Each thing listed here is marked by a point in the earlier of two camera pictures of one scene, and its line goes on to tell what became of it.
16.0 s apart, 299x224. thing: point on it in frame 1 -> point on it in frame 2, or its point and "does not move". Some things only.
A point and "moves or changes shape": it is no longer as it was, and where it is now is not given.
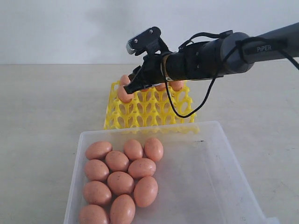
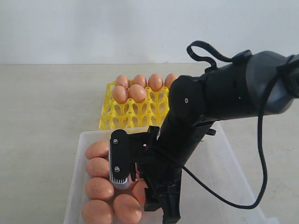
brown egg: (153, 149) moves or changes shape
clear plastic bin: (201, 179) does not move
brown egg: (122, 94) moves or changes shape
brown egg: (98, 150) does not move
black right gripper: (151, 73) -> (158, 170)
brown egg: (145, 191) does not move
